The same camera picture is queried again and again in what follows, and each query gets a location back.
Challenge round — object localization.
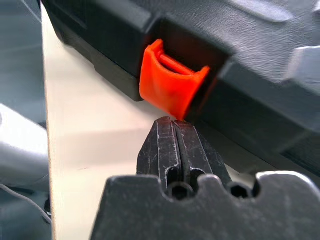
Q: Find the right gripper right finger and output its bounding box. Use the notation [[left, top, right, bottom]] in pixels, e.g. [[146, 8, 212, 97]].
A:
[[174, 119, 234, 190]]

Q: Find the orange case latch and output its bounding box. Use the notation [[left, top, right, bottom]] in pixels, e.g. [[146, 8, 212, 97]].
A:
[[138, 38, 211, 121]]

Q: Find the black plastic tool case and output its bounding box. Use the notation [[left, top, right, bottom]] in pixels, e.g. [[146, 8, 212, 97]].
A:
[[40, 0, 320, 176]]

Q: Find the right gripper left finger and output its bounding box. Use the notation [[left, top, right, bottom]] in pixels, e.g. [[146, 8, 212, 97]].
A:
[[136, 116, 182, 193]]

